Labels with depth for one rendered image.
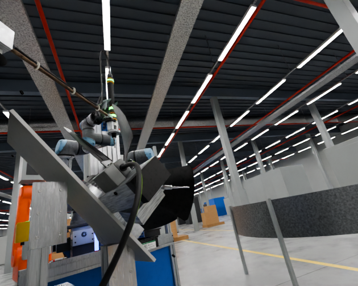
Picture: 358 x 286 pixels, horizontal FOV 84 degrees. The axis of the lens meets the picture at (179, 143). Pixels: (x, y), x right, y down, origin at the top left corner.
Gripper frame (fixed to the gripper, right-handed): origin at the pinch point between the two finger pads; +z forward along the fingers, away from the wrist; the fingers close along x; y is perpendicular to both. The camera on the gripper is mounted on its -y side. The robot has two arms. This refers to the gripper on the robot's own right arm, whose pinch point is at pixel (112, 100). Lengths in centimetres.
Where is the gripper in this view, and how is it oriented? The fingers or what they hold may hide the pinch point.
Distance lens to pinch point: 125.6
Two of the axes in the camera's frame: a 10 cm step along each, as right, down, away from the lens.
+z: 7.4, -3.5, -5.7
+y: 1.8, 9.2, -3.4
